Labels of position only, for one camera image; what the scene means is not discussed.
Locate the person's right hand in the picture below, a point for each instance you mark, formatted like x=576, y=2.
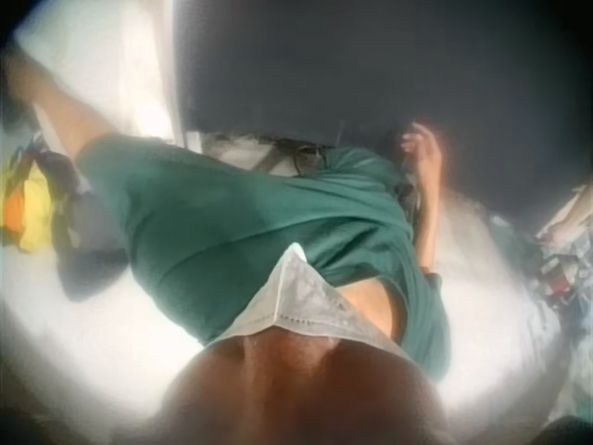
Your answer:
x=428, y=155

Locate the dark grey fabric surface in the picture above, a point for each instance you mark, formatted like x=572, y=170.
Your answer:
x=370, y=69

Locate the grey checked cloth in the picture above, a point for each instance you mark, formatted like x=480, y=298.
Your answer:
x=245, y=155

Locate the heap of mixed colourful items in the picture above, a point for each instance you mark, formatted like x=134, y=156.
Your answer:
x=563, y=259

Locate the white upright panel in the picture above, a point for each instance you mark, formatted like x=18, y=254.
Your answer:
x=153, y=65

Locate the heap of yellow and dark clothes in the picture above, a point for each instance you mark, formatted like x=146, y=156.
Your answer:
x=41, y=208

